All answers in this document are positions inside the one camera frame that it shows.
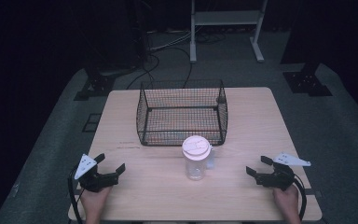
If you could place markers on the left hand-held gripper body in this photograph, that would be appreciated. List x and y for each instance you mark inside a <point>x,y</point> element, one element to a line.
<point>97,181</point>

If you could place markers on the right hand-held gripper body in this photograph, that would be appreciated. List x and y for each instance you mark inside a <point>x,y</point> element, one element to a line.
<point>278,178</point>

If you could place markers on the person's left hand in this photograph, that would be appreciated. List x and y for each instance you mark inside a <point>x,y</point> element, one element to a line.
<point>94,200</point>

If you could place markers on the person's right hand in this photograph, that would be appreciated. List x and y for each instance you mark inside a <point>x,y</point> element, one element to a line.
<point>287,200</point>

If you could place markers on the dark floor plate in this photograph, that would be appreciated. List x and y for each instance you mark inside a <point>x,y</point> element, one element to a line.
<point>91,122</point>

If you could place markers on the clear cup with white lid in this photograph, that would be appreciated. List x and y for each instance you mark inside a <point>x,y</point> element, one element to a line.
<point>195,161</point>

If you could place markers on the black stand base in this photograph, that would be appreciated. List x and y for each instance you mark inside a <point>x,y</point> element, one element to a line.
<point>96,85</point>
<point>306,82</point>

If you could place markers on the white metal stand frame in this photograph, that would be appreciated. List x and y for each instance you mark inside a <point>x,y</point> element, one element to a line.
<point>227,18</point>

